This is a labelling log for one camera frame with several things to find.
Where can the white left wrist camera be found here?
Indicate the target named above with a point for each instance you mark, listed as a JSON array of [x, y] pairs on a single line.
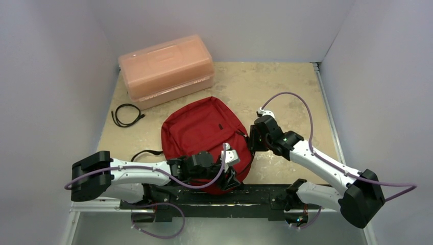
[[229, 157]]

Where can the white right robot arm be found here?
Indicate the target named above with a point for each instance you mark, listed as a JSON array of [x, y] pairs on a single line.
[[355, 194]]

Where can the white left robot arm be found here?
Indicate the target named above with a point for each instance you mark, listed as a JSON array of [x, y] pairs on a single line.
[[100, 175]]

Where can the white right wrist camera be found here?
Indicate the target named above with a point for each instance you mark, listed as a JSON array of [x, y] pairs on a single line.
[[262, 112]]

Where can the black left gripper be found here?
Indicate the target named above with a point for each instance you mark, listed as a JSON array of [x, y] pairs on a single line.
[[228, 181]]

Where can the red backpack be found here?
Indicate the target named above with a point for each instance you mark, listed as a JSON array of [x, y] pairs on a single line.
[[205, 125]]

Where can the translucent pink storage box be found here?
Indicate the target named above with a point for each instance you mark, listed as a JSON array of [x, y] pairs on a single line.
[[167, 71]]

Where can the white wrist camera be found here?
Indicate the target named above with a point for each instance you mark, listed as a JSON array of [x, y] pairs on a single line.
[[229, 157], [262, 112]]

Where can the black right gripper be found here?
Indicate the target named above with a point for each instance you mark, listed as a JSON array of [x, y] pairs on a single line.
[[255, 138]]

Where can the aluminium frame rail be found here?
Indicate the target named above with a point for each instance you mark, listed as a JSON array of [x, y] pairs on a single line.
[[336, 140]]

